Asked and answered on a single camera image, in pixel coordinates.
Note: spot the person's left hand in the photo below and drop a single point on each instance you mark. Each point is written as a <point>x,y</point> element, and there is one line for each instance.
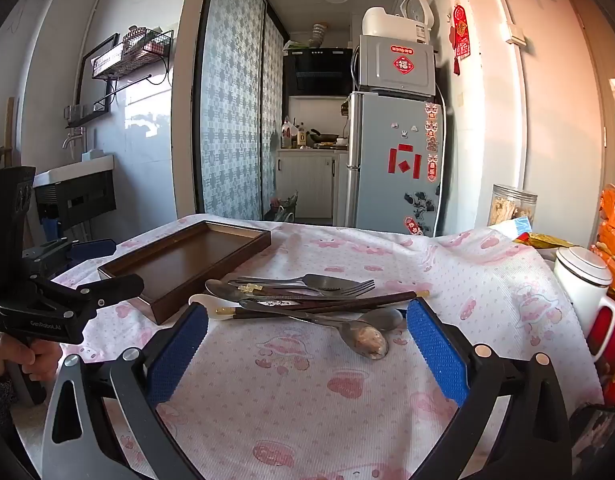
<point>48,360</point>

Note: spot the white lidded mug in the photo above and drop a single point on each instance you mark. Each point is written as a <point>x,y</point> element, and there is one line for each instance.
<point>580,285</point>

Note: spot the silver refrigerator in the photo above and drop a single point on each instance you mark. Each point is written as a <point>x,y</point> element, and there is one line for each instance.
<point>387,185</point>

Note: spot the white rice cooker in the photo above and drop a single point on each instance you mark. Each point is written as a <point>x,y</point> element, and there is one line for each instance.
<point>387,22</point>

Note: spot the white ceramic spoon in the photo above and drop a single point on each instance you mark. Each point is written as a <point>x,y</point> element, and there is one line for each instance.
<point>202,302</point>

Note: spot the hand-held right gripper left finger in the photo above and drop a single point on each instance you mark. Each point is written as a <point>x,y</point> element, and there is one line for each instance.
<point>180,355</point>

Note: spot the black wok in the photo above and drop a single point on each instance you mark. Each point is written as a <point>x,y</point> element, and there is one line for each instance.
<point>325,136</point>

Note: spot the metal fork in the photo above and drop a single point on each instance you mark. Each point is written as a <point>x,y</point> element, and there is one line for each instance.
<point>360,287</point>

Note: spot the pink printed tablecloth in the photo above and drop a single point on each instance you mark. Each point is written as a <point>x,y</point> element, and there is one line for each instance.
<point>297,400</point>

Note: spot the white wall junction box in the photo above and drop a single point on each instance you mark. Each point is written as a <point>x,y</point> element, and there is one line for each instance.
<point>515,34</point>

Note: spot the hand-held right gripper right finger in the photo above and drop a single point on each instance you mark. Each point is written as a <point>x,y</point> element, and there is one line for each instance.
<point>437,355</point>

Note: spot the gold snack packet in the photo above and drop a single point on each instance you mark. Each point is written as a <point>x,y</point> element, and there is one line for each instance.
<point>547,241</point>

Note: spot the white kitchen cabinet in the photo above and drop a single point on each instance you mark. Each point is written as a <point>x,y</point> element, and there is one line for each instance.
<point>305,185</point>

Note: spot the patterned sliding door panel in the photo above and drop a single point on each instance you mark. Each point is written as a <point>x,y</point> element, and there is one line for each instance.
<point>273,110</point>
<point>232,110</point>

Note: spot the white sink counter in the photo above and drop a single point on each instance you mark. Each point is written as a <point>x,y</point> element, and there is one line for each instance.
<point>72,170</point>

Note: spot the clear oil bottle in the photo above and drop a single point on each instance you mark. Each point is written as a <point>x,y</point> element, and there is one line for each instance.
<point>287,137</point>

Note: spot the blue and white packet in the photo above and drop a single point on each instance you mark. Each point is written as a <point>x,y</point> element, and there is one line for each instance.
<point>517,226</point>

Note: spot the plastic bag with clutter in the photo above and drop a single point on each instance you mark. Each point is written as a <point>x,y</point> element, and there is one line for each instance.
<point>282,207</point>

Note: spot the black crate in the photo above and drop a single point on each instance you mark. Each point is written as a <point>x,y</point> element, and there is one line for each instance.
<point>77,200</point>

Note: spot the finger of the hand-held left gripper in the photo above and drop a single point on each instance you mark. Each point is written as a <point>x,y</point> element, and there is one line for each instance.
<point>115,287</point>
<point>95,250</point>

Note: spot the red wall ornament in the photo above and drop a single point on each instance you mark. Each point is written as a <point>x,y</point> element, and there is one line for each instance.
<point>460,32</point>

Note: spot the dark brown chopstick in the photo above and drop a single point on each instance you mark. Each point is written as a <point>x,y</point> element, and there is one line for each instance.
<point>257,314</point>
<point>397,295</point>

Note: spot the dark wooden tray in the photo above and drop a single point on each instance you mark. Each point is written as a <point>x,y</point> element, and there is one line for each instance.
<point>187,255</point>

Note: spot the silver microwave oven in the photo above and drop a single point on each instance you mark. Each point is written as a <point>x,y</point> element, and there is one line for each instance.
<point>382,67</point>

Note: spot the clear glass jar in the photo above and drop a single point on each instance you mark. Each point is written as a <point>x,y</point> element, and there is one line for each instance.
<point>510,210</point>

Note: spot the metal exhaust duct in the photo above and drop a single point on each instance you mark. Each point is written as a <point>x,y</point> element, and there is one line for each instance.
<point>320,35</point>

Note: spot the metal spoon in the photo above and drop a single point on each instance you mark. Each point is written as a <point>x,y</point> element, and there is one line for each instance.
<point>220,290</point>
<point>315,280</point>
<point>387,317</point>
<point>370,342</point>

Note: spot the small black wall shelf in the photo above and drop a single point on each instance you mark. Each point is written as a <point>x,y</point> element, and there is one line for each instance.
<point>85,115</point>

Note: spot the black range hood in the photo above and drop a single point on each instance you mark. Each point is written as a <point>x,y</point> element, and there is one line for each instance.
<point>317,72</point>

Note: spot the metal faucet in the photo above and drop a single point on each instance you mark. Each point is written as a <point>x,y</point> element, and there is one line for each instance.
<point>75,137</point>

